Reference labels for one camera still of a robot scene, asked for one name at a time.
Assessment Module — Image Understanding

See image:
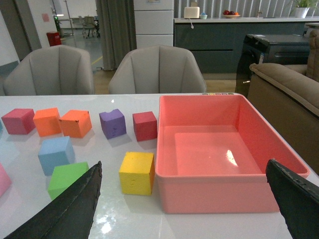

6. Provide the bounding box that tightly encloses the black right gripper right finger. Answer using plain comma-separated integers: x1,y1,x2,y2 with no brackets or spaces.
266,159,319,239

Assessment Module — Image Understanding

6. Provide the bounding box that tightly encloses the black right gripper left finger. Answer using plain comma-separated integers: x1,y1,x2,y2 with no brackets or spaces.
6,161,102,239

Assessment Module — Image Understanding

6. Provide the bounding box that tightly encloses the blue foam block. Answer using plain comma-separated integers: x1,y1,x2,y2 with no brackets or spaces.
38,136,75,176

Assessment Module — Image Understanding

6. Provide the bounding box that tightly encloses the green foam block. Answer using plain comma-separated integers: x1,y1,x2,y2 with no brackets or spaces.
48,162,89,200

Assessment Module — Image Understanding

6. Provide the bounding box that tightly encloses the pink foam block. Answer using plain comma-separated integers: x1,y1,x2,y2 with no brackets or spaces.
0,164,11,196

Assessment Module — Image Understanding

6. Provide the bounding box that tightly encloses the yellow foam block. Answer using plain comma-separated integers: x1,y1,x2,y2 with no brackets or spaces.
119,152,155,196

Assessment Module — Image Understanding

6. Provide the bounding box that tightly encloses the right orange foam block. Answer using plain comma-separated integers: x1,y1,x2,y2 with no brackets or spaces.
59,110,92,138

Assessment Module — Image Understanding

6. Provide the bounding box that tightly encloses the orange foam block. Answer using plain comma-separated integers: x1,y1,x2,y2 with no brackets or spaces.
59,110,92,138
33,108,62,137

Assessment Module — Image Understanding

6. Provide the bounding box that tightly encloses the brown sofa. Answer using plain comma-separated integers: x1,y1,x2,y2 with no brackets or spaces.
247,29,319,175

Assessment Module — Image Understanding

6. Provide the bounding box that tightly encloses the pink plastic bin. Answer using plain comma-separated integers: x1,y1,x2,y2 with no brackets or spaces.
156,95,310,214

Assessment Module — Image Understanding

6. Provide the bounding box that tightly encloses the left orange foam block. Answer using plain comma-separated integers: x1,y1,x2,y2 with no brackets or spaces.
33,108,62,137

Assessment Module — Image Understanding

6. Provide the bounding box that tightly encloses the notched purple foam block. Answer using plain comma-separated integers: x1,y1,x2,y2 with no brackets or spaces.
99,109,127,139

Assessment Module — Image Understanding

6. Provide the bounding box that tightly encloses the magenta foam block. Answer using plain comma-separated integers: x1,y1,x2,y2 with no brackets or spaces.
1,109,35,134

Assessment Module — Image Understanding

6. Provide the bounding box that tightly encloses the dark red foam block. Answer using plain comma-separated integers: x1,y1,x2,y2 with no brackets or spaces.
133,112,158,141

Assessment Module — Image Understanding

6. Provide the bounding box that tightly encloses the left beige armchair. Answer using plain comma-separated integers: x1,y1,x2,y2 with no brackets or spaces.
3,45,95,96

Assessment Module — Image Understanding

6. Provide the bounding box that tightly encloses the beige armchair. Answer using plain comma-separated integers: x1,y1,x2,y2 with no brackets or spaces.
3,45,95,96
109,45,206,95

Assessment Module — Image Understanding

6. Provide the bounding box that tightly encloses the black washing machine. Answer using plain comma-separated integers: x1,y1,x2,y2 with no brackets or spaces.
235,34,310,96

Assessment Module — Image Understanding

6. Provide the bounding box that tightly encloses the right beige armchair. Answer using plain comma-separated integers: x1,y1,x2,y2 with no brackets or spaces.
109,45,206,95

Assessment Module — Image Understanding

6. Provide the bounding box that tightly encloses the dark grey counter cabinet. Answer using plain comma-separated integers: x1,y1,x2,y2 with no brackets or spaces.
173,16,319,74

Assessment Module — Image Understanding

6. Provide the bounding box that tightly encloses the red box on floor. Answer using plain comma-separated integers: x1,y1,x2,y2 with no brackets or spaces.
46,31,62,46

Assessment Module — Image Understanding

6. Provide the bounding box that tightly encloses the potted plant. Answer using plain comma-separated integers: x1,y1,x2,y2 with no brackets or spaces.
287,0,319,18

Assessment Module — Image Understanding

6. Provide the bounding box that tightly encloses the fruit plate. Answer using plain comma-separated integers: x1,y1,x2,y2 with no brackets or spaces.
223,10,240,18

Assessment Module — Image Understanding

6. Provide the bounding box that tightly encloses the grey curtain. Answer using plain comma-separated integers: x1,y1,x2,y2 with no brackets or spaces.
96,0,137,71

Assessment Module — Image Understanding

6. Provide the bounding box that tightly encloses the small teal bowl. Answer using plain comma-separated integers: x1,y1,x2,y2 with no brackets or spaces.
199,12,207,19

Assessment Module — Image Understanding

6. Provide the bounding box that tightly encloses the white drawer cabinet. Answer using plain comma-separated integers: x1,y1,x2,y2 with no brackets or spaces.
133,0,174,48

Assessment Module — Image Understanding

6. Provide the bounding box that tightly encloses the white toaster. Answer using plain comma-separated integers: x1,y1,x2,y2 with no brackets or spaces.
183,1,200,19

